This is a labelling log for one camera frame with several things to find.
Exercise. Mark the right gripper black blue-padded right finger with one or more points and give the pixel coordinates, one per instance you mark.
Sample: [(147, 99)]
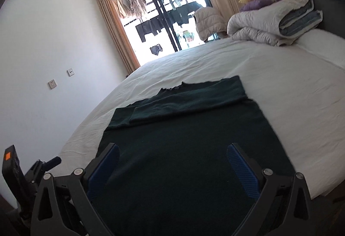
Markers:
[(282, 203)]

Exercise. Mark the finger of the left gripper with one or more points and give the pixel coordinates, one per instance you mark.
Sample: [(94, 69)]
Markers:
[(47, 166)]

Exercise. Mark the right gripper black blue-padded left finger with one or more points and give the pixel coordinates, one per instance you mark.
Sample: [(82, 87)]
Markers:
[(83, 185)]

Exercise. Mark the dark green knit sweater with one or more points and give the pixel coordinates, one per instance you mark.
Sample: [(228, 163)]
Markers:
[(173, 176)]

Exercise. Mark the black clothes on rack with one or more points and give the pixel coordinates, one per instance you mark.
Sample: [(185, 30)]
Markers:
[(180, 15)]

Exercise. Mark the white bed sheet mattress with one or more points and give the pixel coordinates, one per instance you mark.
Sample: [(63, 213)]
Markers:
[(299, 88)]

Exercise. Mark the left tan curtain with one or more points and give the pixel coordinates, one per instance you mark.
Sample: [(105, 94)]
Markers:
[(118, 35)]

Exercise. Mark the small dark hanging garment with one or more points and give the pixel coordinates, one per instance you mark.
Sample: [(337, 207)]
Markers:
[(155, 50)]

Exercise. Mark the hanging brown patterned garment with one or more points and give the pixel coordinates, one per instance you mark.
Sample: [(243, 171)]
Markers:
[(130, 8)]

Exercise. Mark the grey folded quilt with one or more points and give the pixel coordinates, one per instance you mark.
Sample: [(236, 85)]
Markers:
[(280, 23)]

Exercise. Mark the beige puffy jacket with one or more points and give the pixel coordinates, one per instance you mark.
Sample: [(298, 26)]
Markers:
[(209, 21)]

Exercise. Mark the purple pillow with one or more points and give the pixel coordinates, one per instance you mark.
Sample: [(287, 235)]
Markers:
[(257, 4)]

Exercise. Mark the lower wall socket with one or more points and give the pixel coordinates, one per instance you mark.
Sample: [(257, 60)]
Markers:
[(52, 84)]

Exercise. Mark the wall socket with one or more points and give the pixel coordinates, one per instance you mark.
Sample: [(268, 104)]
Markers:
[(52, 84), (70, 72)]

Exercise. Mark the upper wall socket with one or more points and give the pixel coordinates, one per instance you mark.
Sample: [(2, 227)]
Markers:
[(70, 72)]

